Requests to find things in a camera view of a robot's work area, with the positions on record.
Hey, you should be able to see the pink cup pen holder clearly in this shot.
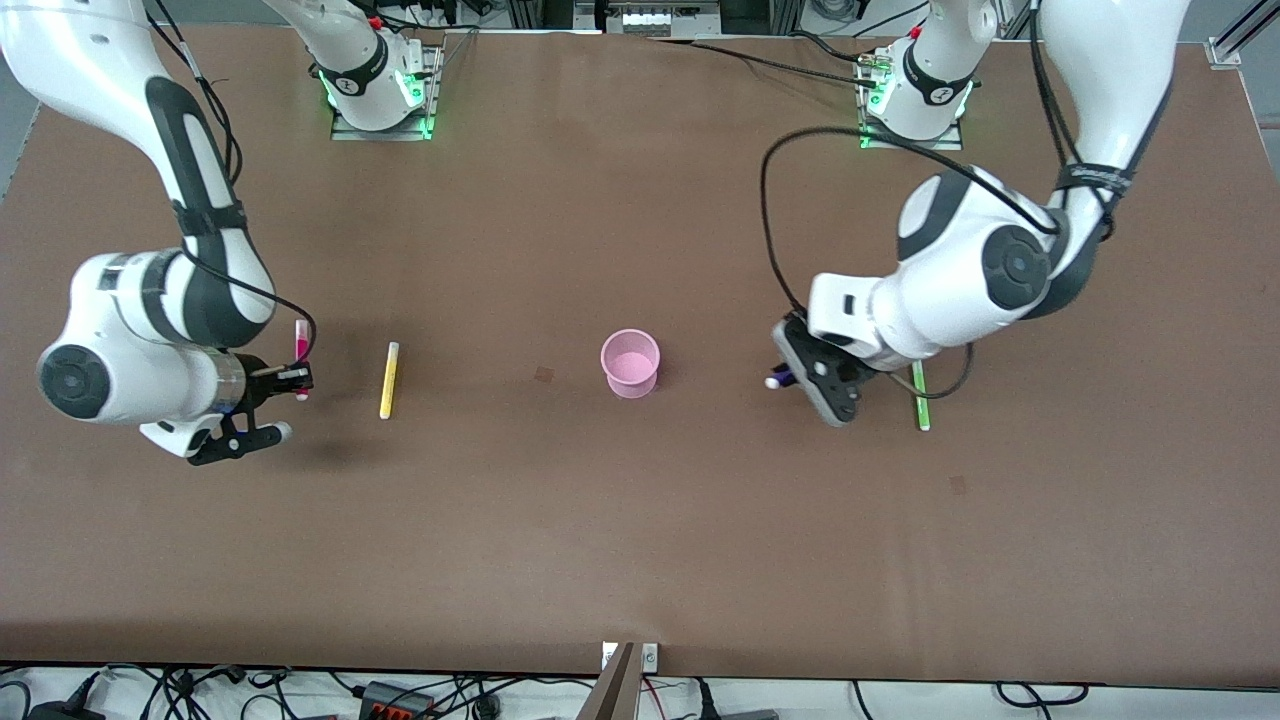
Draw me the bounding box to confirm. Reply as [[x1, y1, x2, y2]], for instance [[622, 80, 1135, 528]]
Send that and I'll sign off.
[[600, 328, 662, 401]]

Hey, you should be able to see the black box with orange connectors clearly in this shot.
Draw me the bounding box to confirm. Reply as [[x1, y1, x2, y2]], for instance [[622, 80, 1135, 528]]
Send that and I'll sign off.
[[358, 681, 438, 720]]

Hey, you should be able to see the white power strip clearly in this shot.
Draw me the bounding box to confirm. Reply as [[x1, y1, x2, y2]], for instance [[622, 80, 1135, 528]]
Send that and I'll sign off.
[[620, 8, 723, 35]]

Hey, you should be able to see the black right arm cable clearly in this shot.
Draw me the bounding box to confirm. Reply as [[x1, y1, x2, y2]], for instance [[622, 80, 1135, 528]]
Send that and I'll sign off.
[[145, 0, 319, 371]]

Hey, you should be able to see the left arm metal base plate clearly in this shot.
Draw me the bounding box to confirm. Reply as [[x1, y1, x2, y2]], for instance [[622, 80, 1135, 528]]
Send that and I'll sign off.
[[858, 60, 966, 152]]

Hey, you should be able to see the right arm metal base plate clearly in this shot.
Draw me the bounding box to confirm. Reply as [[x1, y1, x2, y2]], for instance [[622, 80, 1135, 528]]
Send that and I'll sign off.
[[330, 45, 442, 142]]

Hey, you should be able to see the long black table cable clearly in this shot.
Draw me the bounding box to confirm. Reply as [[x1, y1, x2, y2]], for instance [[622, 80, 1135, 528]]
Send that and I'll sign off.
[[648, 36, 883, 91]]

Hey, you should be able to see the black looped floor cable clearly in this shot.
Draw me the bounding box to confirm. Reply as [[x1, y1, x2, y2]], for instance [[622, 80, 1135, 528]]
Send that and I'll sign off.
[[994, 681, 1092, 713]]

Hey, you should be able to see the grey camera support pole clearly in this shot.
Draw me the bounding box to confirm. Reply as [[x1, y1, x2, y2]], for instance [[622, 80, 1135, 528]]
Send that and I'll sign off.
[[575, 642, 639, 720]]

